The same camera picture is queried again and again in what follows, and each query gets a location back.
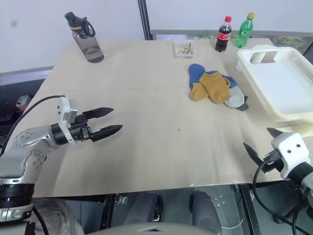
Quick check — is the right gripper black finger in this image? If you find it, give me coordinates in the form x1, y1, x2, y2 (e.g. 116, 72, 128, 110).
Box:
243, 142, 267, 170
266, 127, 282, 141

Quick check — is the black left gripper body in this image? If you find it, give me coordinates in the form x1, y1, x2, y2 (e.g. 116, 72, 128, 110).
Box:
68, 112, 95, 144

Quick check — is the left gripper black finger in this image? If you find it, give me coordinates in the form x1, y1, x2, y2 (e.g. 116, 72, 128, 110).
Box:
90, 124, 123, 142
82, 107, 114, 121

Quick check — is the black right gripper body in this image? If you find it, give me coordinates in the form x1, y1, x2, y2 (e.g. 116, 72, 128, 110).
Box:
263, 149, 285, 174

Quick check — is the small clear plastic container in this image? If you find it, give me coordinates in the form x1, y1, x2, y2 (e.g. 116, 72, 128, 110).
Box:
173, 40, 196, 60

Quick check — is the dark grey sock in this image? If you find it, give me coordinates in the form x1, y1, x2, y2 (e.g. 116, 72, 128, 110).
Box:
236, 95, 250, 113

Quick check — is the light grey sock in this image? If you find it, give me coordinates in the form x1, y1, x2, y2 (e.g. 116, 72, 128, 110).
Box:
224, 86, 246, 109

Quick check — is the red and white device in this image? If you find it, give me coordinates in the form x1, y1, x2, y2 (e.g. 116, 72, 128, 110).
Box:
16, 94, 33, 106

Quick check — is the grey water bottle black lid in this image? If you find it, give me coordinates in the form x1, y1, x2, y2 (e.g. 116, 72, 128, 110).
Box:
64, 11, 105, 64

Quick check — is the dark rounded robot leg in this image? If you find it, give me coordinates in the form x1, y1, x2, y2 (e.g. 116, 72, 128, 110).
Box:
189, 190, 223, 235

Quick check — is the dark side desk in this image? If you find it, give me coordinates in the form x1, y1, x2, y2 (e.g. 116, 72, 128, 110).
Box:
0, 66, 55, 123

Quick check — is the large mustard yellow sock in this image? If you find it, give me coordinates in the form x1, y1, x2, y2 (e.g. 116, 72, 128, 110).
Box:
199, 71, 231, 105

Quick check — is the small mustard yellow sock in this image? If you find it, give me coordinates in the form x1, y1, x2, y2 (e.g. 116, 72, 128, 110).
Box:
188, 83, 209, 102

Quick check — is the blue sock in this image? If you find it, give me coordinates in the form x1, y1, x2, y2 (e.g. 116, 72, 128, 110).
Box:
187, 63, 238, 91

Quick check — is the black window pillar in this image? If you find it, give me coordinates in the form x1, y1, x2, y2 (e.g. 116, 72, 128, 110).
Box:
137, 0, 154, 41

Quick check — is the green soda bottle yellow cap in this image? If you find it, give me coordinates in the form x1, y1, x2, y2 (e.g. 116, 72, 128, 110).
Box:
235, 12, 255, 48

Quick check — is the silver robot torso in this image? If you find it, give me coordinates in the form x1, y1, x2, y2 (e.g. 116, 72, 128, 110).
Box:
84, 221, 222, 235

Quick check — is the cola bottle red cap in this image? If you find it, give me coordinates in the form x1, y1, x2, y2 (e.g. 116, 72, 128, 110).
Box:
215, 16, 233, 53

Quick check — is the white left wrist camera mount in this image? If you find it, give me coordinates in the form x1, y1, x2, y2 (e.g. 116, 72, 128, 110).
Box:
56, 96, 79, 145

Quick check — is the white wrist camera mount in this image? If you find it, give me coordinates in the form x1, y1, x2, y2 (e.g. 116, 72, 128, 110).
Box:
270, 132, 311, 181
56, 96, 79, 145

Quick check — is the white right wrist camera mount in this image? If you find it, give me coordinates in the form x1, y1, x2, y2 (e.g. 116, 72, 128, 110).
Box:
270, 132, 311, 181

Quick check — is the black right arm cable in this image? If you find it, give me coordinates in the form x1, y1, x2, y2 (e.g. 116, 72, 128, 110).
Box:
252, 156, 313, 220

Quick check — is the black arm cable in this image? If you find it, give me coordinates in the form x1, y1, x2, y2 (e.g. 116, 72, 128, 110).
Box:
252, 156, 313, 220
0, 95, 65, 159

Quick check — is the black table frame leg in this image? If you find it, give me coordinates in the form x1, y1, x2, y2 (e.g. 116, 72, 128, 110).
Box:
238, 183, 262, 235

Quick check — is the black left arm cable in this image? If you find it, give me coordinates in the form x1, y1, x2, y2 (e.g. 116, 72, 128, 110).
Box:
0, 95, 65, 159

